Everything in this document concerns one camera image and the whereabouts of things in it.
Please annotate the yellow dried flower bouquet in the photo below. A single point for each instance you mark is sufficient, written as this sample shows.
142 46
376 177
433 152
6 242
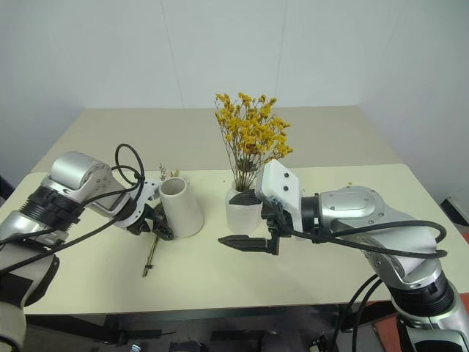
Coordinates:
253 128

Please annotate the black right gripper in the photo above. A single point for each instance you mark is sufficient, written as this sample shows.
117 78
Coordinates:
275 220

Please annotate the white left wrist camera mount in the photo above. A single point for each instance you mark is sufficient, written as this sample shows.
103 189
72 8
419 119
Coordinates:
136 210

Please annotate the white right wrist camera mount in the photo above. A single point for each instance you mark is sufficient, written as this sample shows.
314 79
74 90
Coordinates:
278 183

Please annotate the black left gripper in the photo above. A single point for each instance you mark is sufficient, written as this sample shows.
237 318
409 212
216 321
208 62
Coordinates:
142 224

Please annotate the small pale flower bouquet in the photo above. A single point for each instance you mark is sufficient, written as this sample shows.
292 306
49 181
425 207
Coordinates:
151 254

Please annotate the white tapered vase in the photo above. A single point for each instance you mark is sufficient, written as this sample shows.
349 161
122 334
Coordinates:
242 221
182 210

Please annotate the black table frame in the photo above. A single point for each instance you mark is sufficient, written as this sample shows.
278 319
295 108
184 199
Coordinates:
91 326

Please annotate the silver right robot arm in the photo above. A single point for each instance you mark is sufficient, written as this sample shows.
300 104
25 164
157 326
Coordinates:
351 209

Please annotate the red floor mat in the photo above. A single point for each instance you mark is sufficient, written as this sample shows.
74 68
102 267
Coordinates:
386 334

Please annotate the dark blue object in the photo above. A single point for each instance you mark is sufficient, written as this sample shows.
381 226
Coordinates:
4 187

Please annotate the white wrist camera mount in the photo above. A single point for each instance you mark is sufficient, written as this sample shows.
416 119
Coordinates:
278 183
136 210

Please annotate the dark box on floor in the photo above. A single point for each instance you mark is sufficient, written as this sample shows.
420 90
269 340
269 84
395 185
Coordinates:
456 210

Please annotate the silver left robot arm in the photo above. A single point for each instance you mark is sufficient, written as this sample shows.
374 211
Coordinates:
69 176

